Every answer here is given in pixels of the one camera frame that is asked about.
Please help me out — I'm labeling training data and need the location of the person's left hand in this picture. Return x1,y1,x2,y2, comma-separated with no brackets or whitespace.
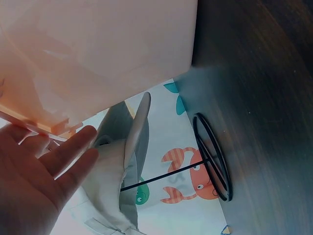
0,122,99,235

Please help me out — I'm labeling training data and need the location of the pink translucent plastic box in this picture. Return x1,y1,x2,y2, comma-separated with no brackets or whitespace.
0,0,199,138

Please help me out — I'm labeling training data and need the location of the black wire stand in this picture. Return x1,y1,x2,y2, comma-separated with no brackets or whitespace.
120,112,234,203

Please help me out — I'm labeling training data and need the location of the grey and white fabric hat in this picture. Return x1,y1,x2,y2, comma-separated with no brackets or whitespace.
69,92,152,235

